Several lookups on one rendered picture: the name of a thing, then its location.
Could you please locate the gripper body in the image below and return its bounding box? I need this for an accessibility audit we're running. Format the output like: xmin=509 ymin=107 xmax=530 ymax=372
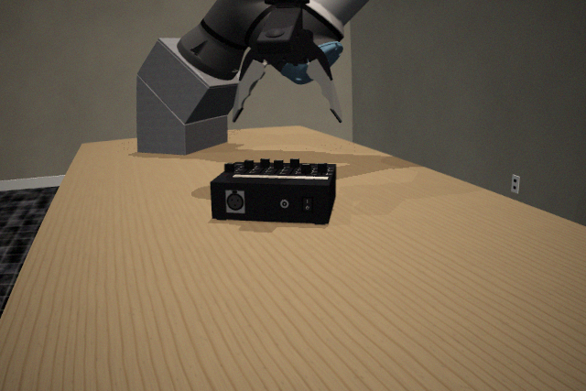
xmin=262 ymin=0 xmax=313 ymax=67

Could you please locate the black lighting desk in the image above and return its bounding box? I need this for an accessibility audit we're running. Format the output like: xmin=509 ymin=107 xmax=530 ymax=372
xmin=210 ymin=158 xmax=336 ymax=225

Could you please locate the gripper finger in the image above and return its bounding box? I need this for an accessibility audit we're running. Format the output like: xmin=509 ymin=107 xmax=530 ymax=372
xmin=233 ymin=44 xmax=267 ymax=123
xmin=307 ymin=38 xmax=342 ymax=123

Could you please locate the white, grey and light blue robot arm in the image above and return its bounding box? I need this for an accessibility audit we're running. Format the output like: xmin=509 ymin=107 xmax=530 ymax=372
xmin=177 ymin=0 xmax=369 ymax=84

